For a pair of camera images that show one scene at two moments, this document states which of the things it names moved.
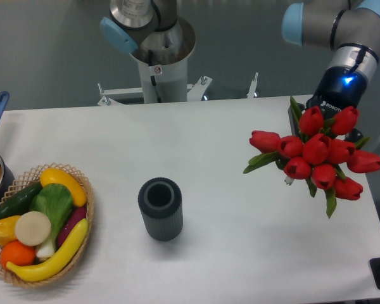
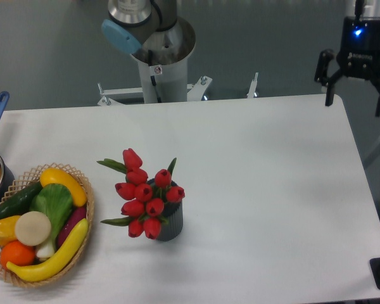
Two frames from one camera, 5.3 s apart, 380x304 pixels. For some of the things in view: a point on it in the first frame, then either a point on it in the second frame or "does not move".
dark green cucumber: x=18 y=204 does not move
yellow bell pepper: x=2 y=230 does not move
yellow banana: x=61 y=260 does not move
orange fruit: x=16 y=253 does not move
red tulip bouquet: x=318 y=154 → x=145 y=203
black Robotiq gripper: x=340 y=87 → x=365 y=45
